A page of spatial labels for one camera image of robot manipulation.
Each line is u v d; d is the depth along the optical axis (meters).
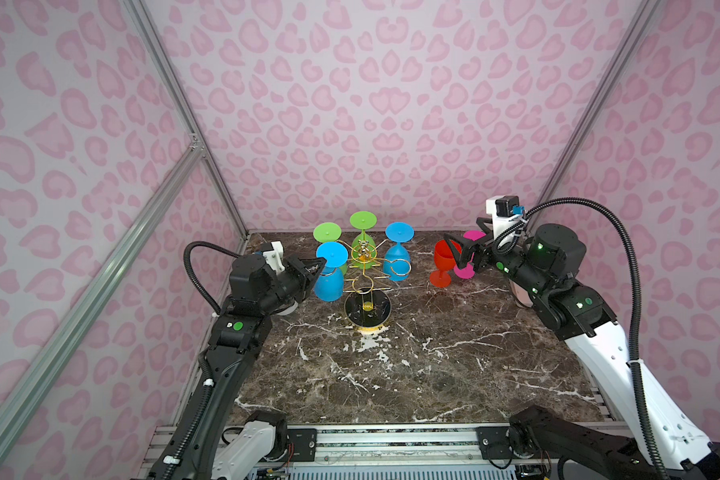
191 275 0.50
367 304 0.95
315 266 0.67
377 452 0.72
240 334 0.48
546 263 0.45
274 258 0.64
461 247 0.55
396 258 0.80
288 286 0.60
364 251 0.75
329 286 0.76
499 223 0.52
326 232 0.79
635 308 0.43
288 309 0.96
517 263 0.52
